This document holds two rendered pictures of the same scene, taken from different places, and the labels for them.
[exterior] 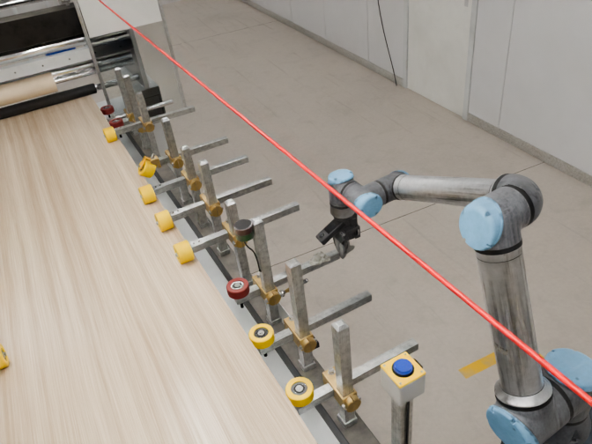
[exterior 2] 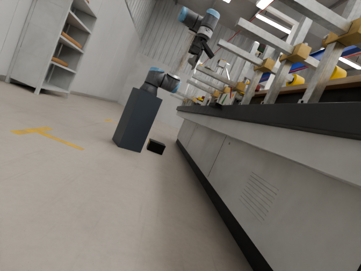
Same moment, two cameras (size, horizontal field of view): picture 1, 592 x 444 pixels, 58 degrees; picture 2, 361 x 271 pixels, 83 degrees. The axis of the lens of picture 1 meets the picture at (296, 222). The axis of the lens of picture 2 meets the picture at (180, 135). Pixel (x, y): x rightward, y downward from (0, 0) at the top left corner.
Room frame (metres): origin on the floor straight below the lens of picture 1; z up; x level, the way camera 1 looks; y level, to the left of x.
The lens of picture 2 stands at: (2.87, 0.28, 0.50)
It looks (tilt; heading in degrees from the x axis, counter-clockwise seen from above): 4 degrees down; 195
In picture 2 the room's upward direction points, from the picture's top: 23 degrees clockwise
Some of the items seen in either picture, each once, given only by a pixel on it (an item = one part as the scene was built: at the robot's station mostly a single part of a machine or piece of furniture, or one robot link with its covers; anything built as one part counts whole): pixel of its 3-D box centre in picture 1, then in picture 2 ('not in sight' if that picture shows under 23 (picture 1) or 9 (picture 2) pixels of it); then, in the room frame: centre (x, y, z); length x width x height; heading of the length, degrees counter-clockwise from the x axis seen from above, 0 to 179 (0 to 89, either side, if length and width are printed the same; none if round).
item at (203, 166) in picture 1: (214, 210); (288, 60); (1.88, 0.33, 0.93); 0.04 x 0.04 x 0.48; 24
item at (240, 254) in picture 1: (240, 251); (255, 79); (1.65, 0.23, 0.87); 0.04 x 0.04 x 0.48; 24
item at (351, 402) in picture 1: (341, 389); (215, 94); (0.99, -0.07, 0.83); 0.14 x 0.06 x 0.05; 24
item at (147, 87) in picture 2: (558, 410); (149, 88); (0.94, -0.73, 0.65); 0.19 x 0.19 x 0.10
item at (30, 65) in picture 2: not in sight; (57, 45); (0.34, -2.80, 0.78); 0.90 x 0.45 x 1.55; 21
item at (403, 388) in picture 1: (403, 380); (221, 64); (0.73, -0.19, 1.18); 0.07 x 0.07 x 0.08; 24
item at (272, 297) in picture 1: (265, 289); (238, 87); (1.44, 0.14, 0.85); 0.14 x 0.06 x 0.05; 24
